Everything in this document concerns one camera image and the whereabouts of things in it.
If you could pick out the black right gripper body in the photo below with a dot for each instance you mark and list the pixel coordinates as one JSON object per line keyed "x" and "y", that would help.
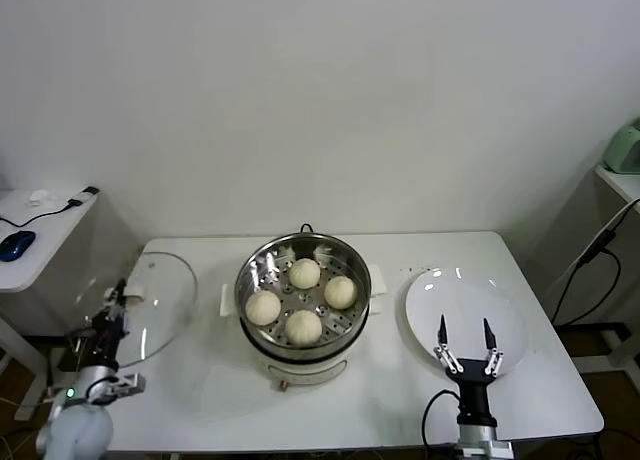
{"x": 472, "y": 385}

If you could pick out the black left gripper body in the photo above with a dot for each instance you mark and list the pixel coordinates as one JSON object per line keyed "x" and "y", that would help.
{"x": 100, "y": 340}

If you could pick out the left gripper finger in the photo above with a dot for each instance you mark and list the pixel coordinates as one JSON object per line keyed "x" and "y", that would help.
{"x": 111, "y": 305}
{"x": 122, "y": 295}

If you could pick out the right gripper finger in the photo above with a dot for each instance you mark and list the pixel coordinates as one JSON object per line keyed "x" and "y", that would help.
{"x": 490, "y": 337}
{"x": 442, "y": 335}

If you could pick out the round glass pot lid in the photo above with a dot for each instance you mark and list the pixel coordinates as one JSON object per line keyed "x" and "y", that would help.
{"x": 165, "y": 305}

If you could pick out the white steamed baozi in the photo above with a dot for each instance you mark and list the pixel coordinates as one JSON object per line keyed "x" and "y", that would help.
{"x": 305, "y": 273}
{"x": 340, "y": 292}
{"x": 262, "y": 308}
{"x": 303, "y": 327}

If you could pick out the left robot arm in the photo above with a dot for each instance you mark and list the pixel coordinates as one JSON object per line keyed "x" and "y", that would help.
{"x": 75, "y": 430}

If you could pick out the stainless steel steamer basket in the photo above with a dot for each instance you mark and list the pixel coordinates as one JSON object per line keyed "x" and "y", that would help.
{"x": 272, "y": 275}

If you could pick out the white round plate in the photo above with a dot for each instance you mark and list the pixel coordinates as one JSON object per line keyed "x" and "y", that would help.
{"x": 465, "y": 305}

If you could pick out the white side desk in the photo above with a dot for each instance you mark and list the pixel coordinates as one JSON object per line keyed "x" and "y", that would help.
{"x": 45, "y": 240}

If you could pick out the small black device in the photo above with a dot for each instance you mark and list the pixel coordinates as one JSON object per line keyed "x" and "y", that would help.
{"x": 90, "y": 190}

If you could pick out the blue computer mouse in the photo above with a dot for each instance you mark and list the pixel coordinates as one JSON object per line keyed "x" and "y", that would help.
{"x": 17, "y": 244}

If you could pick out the small white crumpled object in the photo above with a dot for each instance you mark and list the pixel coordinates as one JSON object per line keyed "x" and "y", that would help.
{"x": 42, "y": 198}

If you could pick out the white side table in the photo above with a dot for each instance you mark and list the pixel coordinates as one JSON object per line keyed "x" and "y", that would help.
{"x": 620, "y": 185}

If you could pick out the pale green appliance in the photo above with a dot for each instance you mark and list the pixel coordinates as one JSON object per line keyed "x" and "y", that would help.
{"x": 625, "y": 150}

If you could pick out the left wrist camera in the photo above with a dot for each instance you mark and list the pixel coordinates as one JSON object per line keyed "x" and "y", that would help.
{"x": 127, "y": 384}

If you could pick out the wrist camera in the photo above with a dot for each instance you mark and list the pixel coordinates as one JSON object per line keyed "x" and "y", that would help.
{"x": 501, "y": 451}
{"x": 127, "y": 384}

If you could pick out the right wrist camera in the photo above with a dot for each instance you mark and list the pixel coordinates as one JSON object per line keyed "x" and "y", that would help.
{"x": 501, "y": 451}

